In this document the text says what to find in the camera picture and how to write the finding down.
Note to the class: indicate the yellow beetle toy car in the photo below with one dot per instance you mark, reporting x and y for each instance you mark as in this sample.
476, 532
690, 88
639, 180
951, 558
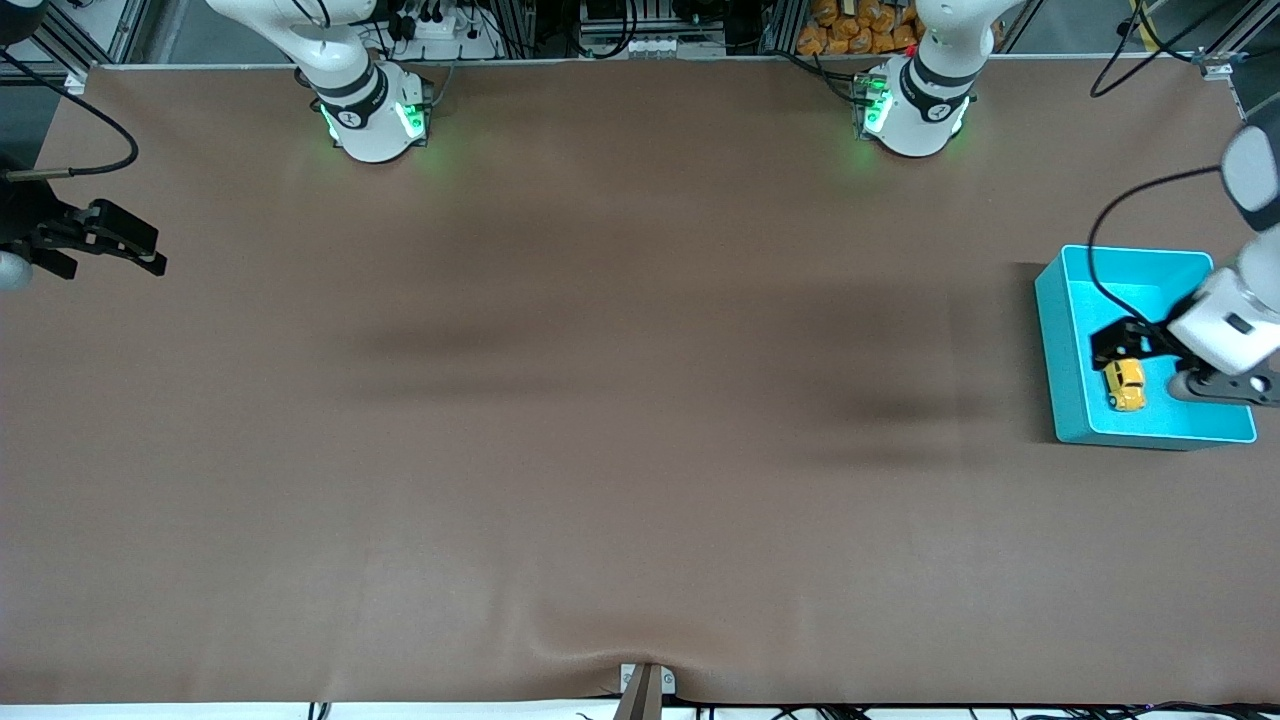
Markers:
1126, 385

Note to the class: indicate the teal plastic storage box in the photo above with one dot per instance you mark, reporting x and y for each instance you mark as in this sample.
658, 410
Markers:
1075, 330

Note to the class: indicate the brown table mat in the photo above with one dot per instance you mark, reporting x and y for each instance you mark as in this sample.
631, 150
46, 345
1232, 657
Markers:
640, 450

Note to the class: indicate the white power strip with plugs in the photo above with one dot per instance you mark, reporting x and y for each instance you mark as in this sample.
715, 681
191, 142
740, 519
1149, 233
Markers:
440, 30

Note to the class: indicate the aluminium frame post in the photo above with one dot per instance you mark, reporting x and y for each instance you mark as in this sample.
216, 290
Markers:
1225, 60
90, 45

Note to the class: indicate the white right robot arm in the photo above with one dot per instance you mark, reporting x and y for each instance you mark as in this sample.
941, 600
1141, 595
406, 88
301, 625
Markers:
370, 110

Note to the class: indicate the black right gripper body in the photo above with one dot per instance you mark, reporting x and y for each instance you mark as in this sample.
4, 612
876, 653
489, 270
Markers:
22, 218

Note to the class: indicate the orange packaged goods pile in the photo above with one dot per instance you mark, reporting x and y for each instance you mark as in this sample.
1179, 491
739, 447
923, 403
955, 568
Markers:
850, 30

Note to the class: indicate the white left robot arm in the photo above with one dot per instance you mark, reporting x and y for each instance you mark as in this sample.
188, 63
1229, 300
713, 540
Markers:
925, 100

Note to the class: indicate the metal table clamp bracket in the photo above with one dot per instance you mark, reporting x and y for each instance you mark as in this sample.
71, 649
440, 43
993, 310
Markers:
645, 690

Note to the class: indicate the long white socket strip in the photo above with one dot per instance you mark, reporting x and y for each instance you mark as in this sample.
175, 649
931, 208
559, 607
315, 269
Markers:
650, 46

